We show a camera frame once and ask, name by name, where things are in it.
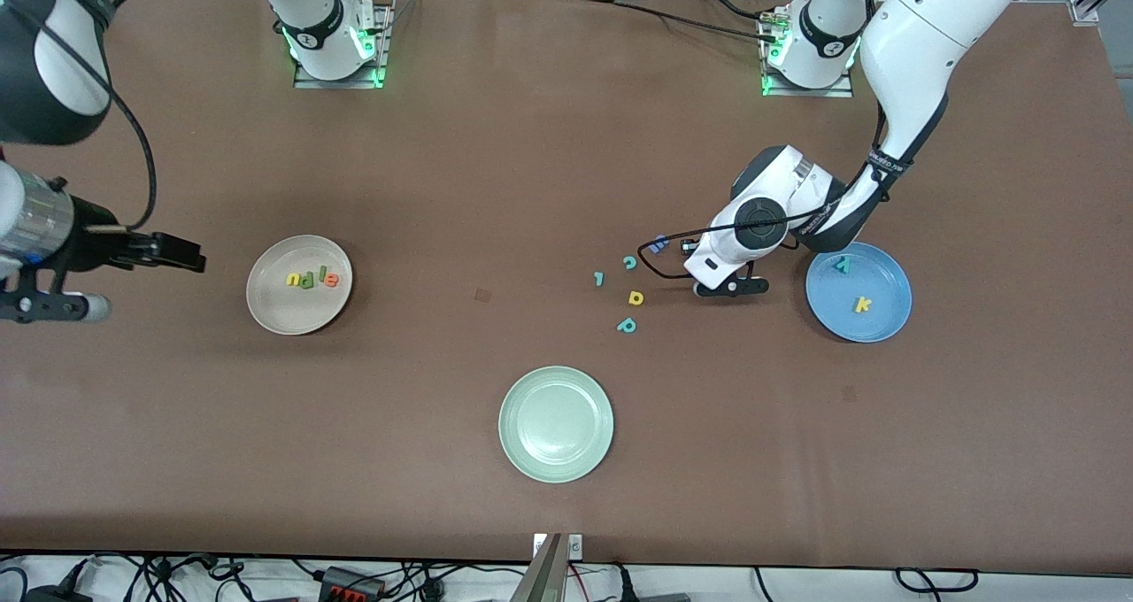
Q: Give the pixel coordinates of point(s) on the teal foam letter p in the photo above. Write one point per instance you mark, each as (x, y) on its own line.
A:
(621, 327)

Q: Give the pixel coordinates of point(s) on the beige round plate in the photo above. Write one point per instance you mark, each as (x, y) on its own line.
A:
(296, 314)

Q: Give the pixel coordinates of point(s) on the white bracket plate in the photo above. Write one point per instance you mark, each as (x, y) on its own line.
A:
(575, 546)

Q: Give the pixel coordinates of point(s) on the brown table cover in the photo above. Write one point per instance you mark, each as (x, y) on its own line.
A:
(566, 142)

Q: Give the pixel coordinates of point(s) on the blue round plate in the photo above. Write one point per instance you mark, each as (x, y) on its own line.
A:
(876, 323)

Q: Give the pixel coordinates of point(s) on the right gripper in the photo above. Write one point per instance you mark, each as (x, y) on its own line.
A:
(96, 244)

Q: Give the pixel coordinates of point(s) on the blue foam letter E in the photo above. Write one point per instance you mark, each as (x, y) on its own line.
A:
(656, 248)

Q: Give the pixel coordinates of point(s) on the yellow foam letter k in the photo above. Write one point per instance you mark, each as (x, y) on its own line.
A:
(860, 304)

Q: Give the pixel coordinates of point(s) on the orange foam letter e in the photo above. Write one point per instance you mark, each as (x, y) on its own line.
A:
(331, 280)

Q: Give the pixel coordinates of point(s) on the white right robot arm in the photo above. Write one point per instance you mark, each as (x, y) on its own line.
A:
(319, 44)

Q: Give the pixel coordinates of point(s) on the green foam letter d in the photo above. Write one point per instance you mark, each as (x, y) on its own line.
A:
(307, 283)

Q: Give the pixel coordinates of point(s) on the black plug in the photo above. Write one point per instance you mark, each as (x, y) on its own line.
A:
(624, 584)

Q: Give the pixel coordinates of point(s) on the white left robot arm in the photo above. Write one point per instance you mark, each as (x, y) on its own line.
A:
(912, 44)

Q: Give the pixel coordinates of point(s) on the grey metal mount bar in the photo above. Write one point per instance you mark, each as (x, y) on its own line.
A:
(544, 575)

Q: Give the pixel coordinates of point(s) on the black red power strip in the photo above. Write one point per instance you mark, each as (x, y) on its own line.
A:
(350, 582)

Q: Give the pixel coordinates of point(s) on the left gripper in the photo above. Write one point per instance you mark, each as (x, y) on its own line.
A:
(688, 247)

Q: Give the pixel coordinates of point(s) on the black power adapter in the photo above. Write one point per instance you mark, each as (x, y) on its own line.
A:
(53, 595)

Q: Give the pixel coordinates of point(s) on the pale green round plate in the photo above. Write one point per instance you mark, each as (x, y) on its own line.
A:
(556, 425)

